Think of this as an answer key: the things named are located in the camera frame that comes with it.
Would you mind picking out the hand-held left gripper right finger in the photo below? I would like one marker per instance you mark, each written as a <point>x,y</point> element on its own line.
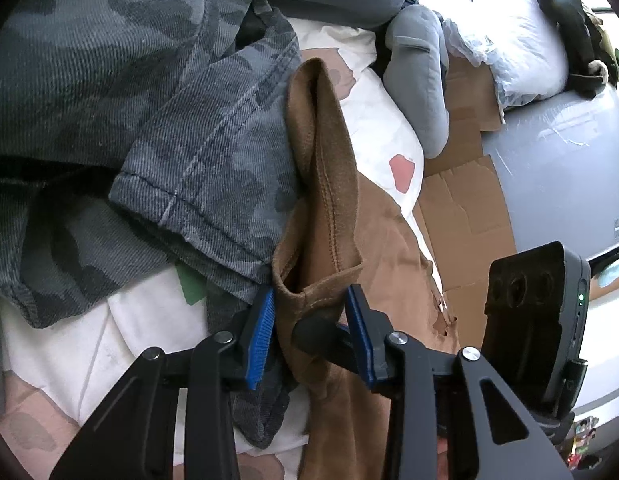
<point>362,335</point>

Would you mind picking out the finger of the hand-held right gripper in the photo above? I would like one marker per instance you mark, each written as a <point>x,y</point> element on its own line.
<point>314,335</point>

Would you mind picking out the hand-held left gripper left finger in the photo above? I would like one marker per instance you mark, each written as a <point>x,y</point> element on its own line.
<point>262,335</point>

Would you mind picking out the brown printed t-shirt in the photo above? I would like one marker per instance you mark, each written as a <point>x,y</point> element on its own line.
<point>329,210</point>

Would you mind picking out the white cabinet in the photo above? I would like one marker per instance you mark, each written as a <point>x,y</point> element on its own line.
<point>609,340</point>

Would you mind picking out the large cardboard sheet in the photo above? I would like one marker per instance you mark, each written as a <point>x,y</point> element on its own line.
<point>464,210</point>

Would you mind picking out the cream bear print bed sheet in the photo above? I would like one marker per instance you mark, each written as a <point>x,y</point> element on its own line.
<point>139,340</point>

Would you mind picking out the grey plastic-wrapped mattress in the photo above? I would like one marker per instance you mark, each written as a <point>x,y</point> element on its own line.
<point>554,160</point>

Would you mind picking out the grey neck pillow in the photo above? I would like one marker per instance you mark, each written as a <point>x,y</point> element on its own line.
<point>419,75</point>

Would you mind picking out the white pillow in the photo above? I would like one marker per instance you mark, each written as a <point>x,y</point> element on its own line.
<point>514,35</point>

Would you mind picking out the grey camouflage pants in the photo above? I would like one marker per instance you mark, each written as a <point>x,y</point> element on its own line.
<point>139,85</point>

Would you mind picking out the black garment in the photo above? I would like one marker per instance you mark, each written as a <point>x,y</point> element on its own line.
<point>564,10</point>

